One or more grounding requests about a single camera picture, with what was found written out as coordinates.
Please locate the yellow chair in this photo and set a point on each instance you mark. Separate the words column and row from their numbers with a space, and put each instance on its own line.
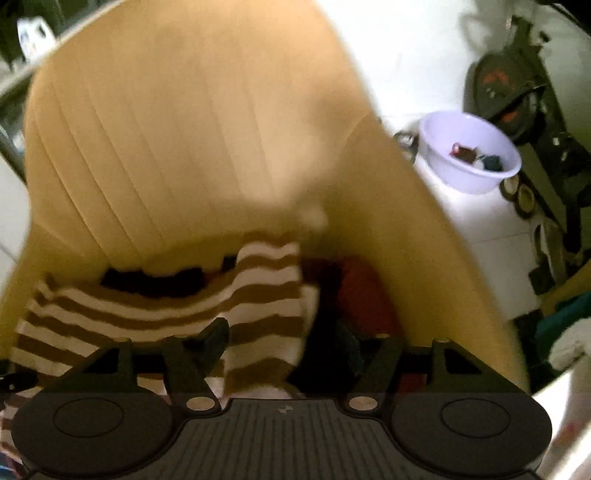
column 161, row 138

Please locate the white fluffy cloth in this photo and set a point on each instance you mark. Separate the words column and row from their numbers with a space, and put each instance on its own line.
column 572, row 346

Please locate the red cloth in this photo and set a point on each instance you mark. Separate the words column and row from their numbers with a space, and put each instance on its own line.
column 364, row 290

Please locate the black garment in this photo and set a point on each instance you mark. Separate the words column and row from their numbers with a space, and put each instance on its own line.
column 147, row 279

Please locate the purple plastic basin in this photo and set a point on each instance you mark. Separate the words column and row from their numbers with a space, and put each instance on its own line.
column 443, row 152

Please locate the pair of sandals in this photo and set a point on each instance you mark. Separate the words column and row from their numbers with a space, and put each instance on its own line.
column 519, row 194

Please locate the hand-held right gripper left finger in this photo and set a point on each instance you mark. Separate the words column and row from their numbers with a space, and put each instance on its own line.
column 210, row 344

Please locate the dark backpack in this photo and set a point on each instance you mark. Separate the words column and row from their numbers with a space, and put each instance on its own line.
column 498, row 87

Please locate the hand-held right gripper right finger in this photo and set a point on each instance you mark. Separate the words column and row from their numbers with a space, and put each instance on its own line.
column 355, row 350

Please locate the white folding table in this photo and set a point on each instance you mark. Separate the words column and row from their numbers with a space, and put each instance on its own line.
column 568, row 415

